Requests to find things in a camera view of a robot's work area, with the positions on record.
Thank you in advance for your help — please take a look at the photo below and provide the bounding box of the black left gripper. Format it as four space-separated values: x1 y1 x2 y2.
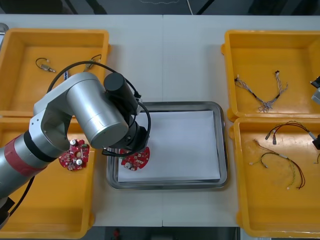
101 123 150 158

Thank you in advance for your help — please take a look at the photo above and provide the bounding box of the round red circuit board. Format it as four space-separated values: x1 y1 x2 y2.
58 138 91 173
120 146 152 171

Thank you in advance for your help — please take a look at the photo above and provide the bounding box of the red-black harness with terminals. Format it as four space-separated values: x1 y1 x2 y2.
264 120 316 146

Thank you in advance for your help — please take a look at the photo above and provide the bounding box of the yellow-orange plastic bin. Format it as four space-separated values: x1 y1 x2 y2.
220 29 320 123
0 27 112 118
0 116 97 240
229 116 320 238

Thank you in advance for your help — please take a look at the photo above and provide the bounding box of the white paper sheet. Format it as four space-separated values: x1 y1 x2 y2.
116 109 221 183

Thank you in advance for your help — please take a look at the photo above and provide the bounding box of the small metal solenoid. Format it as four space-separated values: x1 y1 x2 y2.
84 54 103 72
34 57 57 74

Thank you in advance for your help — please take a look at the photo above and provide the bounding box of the steel tray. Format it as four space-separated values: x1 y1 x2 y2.
106 101 228 191

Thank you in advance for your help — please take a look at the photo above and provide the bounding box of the red-black twisted wire harness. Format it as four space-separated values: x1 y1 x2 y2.
253 138 307 190

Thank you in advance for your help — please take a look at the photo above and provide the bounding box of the blue-white twisted wire harness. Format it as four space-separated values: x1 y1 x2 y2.
234 74 270 113
258 71 289 113

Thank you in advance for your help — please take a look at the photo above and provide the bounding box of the green-yellow wire harness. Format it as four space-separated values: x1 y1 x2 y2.
249 150 298 190

